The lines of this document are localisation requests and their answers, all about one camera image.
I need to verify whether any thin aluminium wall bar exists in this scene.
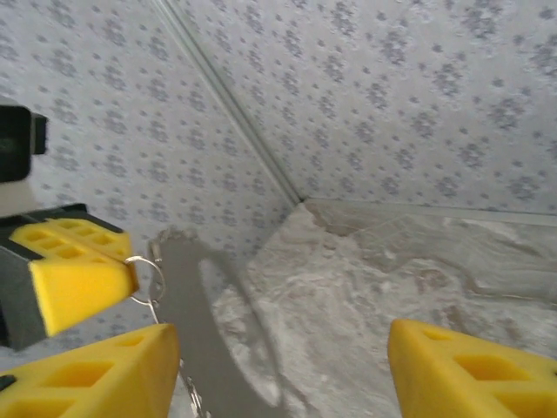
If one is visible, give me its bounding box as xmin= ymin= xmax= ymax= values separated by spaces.
xmin=304 ymin=198 xmax=557 ymax=227

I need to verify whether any small silver keyring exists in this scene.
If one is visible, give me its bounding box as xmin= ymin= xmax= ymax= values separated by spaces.
xmin=124 ymin=254 xmax=167 ymax=306

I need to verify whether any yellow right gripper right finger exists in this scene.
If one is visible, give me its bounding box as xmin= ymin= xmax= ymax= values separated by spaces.
xmin=388 ymin=318 xmax=557 ymax=418

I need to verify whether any aluminium frame post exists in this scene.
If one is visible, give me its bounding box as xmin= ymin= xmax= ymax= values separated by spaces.
xmin=156 ymin=0 xmax=308 ymax=208

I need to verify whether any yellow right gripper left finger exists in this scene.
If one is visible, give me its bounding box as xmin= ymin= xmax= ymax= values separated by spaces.
xmin=0 ymin=322 xmax=180 ymax=418

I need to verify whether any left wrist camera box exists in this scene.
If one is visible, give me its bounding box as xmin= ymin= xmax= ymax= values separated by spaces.
xmin=0 ymin=96 xmax=48 ymax=217

